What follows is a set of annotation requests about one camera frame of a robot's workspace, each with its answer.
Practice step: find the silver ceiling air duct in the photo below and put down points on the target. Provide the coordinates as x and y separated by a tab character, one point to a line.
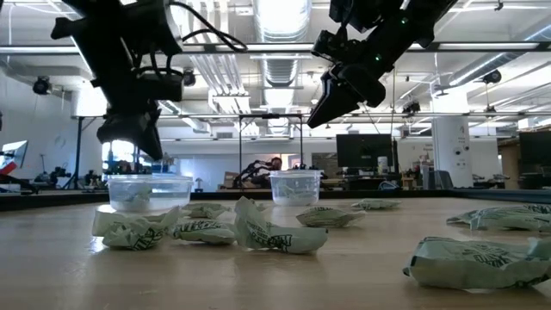
282	26

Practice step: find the black computer monitor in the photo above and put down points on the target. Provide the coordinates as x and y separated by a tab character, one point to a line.
363	150
536	150

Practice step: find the large clear plastic container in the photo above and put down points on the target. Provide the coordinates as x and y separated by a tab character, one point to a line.
172	189

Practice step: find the white building pillar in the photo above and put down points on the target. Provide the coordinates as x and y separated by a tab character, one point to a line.
452	150

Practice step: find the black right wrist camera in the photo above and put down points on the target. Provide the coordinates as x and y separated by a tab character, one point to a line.
336	45

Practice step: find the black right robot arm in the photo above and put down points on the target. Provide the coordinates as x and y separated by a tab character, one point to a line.
409	21

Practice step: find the person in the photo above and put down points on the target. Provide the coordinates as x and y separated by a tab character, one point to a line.
275	164

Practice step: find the background black robot arm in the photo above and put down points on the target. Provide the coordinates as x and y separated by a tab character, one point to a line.
249	172

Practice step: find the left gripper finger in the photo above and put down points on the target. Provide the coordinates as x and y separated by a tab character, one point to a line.
150	142
116	134

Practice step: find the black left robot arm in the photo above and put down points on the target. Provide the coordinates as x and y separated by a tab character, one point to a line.
112	26

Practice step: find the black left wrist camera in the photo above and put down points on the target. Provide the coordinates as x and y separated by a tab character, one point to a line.
161	86

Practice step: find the black ceiling spotlight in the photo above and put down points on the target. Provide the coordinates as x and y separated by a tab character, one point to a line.
189	78
41	85
491	76

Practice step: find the green white packet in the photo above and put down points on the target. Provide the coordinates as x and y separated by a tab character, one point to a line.
458	220
277	241
473	263
538	208
297	191
327	216
107	221
375	203
204	210
508	219
204	231
144	196
138	237
127	203

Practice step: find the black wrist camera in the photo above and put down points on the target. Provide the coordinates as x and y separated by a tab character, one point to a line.
336	45
161	86

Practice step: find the tilted colourful screen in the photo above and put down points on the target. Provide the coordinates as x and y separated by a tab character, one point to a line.
13	155

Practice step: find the small clear plastic container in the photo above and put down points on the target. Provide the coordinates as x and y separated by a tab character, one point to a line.
295	176

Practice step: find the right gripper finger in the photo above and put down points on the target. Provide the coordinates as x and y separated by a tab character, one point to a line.
332	84
333	109

